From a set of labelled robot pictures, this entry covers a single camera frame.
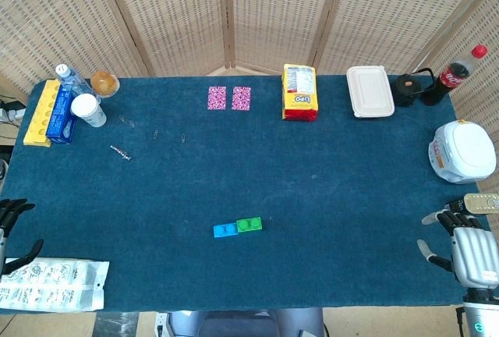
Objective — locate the orange jelly cup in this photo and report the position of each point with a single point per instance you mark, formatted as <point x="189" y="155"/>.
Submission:
<point x="104" y="83"/>

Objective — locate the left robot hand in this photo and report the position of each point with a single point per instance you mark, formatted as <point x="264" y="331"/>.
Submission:
<point x="8" y="212"/>

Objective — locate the pink patterned card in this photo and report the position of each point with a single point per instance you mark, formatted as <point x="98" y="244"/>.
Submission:
<point x="217" y="98"/>
<point x="241" y="98"/>

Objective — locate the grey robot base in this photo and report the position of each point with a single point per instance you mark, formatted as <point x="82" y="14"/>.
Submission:
<point x="241" y="323"/>

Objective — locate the white paper cup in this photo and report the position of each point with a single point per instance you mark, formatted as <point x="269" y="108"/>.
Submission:
<point x="87" y="110"/>

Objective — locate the metal paper clip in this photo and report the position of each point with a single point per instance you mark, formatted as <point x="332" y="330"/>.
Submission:
<point x="183" y="138"/>
<point x="131" y="123"/>
<point x="122" y="118"/>
<point x="155" y="134"/>

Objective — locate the cola bottle red cap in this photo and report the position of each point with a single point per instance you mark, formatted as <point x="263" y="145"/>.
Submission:
<point x="448" y="79"/>

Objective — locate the woven folding screen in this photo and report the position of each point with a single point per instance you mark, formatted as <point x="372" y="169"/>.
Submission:
<point x="175" y="13"/>

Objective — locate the yellow ice tray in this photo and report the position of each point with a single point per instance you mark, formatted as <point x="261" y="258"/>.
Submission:
<point x="37" y="118"/>

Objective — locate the white plastic tub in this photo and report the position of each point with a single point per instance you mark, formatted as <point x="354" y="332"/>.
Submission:
<point x="464" y="151"/>

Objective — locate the white power strip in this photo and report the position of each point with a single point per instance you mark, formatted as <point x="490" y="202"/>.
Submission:
<point x="11" y="112"/>

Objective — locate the blue toy brick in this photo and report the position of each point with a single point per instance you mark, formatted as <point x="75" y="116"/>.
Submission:
<point x="223" y="230"/>

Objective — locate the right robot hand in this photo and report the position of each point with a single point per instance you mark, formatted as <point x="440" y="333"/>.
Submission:
<point x="469" y="251"/>

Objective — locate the gold rectangular case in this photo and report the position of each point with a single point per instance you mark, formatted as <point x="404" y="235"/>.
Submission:
<point x="481" y="202"/>

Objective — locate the black round pot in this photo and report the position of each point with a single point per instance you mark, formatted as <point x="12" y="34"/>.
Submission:
<point x="405" y="89"/>

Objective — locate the small black box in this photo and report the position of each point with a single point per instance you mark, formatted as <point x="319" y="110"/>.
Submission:
<point x="454" y="206"/>

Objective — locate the clear water bottle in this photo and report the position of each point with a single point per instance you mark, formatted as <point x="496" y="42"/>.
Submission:
<point x="76" y="81"/>

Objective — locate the blue cardboard box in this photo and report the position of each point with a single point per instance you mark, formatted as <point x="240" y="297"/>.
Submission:
<point x="60" y="118"/>

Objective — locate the beige lidded lunch box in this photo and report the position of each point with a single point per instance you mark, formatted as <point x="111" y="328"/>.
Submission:
<point x="370" y="91"/>

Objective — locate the blue table cloth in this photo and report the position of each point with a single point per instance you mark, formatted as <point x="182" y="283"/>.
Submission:
<point x="249" y="173"/>

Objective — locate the green toy brick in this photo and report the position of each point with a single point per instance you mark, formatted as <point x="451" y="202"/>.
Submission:
<point x="249" y="224"/>

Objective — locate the yellow red snack bag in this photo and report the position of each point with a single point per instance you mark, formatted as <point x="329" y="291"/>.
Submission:
<point x="299" y="95"/>

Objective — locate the white printed plastic package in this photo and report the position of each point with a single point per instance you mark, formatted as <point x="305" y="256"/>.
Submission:
<point x="54" y="286"/>

